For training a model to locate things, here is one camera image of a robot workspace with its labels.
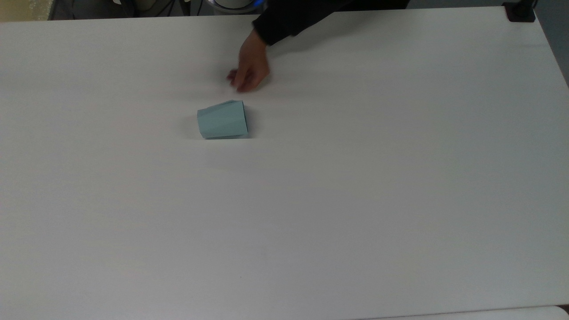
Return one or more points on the light blue paper cup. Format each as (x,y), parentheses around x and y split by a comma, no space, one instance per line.
(222,120)

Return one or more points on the black sleeved forearm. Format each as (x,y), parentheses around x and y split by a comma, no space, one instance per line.
(293,15)

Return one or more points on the yellow foam panel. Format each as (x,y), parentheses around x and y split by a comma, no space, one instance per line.
(22,10)

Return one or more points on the person's bare hand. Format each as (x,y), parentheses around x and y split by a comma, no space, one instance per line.
(252,66)

